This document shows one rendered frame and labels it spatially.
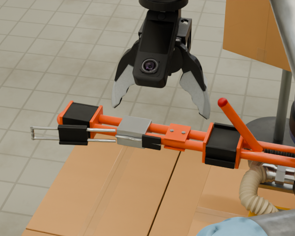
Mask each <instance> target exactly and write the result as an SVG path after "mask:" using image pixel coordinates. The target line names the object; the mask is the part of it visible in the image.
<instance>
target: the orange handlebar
mask: <svg viewBox="0 0 295 236"><path fill-rule="evenodd" d="M61 113H62V112H61ZM61 113H60V114H59V115H58V116H57V123H58V124H59V125H60V120H59V117H60V115H61ZM122 119H123V118H118V117H113V116H107V115H100V117H99V123H100V124H105V125H100V124H94V127H93V128H103V129H116V132H115V133H112V132H93V133H98V134H104V135H109V136H115V135H116V134H117V127H113V126H119V124H120V122H121V120H122ZM107 125H113V126H107ZM190 129H191V126H185V125H178V124H172V123H171V124H170V126H168V125H160V124H154V123H151V125H150V132H152V133H146V135H150V136H156V137H161V145H164V148H166V149H172V150H177V151H183V152H184V151H185V149H189V150H195V151H200V152H202V150H203V142H200V141H204V138H205V136H206V133H207V132H202V131H196V130H190ZM153 133H159V134H165V135H159V134H153ZM189 139H193V140H189ZM194 140H200V141H194ZM258 143H259V144H260V145H261V147H262V148H263V151H264V150H265V149H270V150H271V149H272V150H275V151H276V150H277V151H282V152H286V153H287V152H288V153H293V154H295V147H291V146H285V145H280V144H274V143H268V142H262V141H258ZM243 148H247V149H251V148H250V147H249V145H248V144H247V143H246V141H245V140H244V142H243ZM240 158H241V159H246V160H251V161H257V162H264V163H269V164H275V165H280V166H286V167H291V168H295V158H293V157H287V156H281V155H274V154H269V153H263V152H257V151H252V150H246V149H241V153H240Z"/></svg>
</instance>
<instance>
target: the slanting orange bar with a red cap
mask: <svg viewBox="0 0 295 236"><path fill-rule="evenodd" d="M218 106H219V107H220V108H221V109H222V111H223V112H224V113H225V115H226V116H227V117H228V119H229V120H230V121H231V123H232V124H233V125H234V127H235V128H236V129H237V130H238V132H239V133H240V134H241V136H242V137H243V139H244V140H245V141H246V143H247V144H248V145H249V147H250V148H251V149H252V151H257V152H262V151H263V148H262V147H261V145H260V144H259V143H258V141H257V140H256V139H255V137H254V136H253V135H252V133H251V132H250V130H249V129H248V128H247V126H246V125H245V124H244V122H243V121H242V120H241V118H240V117H239V116H238V114H237V113H236V112H235V110H234V109H233V108H232V106H231V105H230V103H229V102H228V100H227V99H226V98H224V97H222V98H220V99H219V100H218Z"/></svg>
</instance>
